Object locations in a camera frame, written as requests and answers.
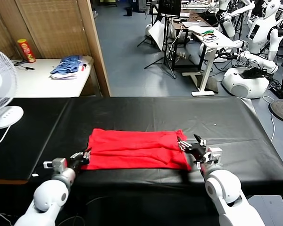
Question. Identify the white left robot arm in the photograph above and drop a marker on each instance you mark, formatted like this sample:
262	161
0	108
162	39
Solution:
49	195

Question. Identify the black monitor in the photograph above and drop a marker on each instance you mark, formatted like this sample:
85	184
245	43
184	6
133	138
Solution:
169	7

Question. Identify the black tripod stand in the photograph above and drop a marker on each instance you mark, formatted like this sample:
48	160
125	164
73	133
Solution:
146	40
166	42

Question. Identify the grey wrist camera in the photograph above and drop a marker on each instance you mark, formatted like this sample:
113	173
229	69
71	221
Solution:
57	164
214	155

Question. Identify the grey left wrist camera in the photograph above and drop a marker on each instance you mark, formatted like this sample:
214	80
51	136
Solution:
57	164

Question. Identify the blue striped folded garment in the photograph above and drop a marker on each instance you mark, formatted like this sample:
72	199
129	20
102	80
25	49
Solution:
67	64

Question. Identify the black round-base stand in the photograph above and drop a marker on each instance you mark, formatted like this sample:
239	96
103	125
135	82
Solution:
281	109

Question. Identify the black leather table cover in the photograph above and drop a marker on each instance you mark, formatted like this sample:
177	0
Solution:
226	131
26	146

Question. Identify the white standing desk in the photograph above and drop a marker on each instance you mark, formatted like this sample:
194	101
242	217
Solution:
206	70

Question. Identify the red chips can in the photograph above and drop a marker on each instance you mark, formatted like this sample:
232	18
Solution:
27	51

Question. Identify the black waste bin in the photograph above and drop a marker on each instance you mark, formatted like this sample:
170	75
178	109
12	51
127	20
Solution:
129	11

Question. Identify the white side table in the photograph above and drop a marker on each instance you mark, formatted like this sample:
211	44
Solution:
37	84

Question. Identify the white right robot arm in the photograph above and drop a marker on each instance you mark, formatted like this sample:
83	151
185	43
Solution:
224	188

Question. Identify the red t-shirt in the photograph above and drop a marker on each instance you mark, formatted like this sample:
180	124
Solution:
136	150

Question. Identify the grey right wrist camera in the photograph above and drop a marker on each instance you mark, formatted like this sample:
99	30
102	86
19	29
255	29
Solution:
214	155

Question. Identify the white table fan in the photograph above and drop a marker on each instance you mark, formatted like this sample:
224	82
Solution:
2	117

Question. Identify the silver laptop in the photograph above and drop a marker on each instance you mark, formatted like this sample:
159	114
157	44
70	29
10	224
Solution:
193	24

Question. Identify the white leaning board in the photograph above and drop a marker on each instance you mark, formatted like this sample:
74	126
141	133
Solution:
158	33

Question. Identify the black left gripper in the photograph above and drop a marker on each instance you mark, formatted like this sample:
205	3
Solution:
79	163

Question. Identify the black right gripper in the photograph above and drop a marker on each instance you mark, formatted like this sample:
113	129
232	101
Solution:
199	152

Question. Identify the white humanoid robot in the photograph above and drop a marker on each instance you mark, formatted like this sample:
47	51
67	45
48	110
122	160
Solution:
227	23
259	33

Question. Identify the wooden folding screen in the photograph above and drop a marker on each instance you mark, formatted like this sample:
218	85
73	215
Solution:
56	28

